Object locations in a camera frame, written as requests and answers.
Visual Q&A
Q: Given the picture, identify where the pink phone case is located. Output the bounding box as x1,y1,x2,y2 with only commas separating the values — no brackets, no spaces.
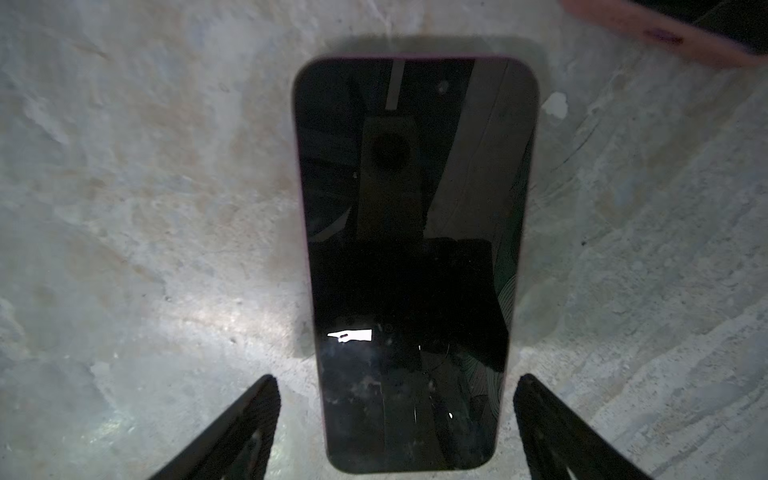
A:
561,0,767,67

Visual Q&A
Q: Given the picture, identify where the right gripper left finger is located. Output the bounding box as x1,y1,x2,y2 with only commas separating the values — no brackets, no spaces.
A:
151,374,281,480

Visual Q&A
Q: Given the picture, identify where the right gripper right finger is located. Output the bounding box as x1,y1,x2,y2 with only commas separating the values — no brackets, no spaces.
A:
513,374,650,480

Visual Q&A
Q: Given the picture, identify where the black phone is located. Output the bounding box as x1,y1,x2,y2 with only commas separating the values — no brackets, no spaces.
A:
293,56,539,475

